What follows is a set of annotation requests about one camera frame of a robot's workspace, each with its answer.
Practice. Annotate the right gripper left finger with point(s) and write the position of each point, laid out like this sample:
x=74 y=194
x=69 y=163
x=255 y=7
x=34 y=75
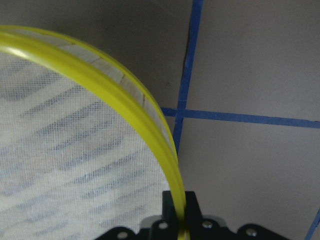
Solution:
x=157 y=227

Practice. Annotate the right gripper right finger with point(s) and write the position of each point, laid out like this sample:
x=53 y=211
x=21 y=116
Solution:
x=209 y=228

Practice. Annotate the yellow steamer layer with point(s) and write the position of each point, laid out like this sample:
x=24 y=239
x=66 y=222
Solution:
x=84 y=146

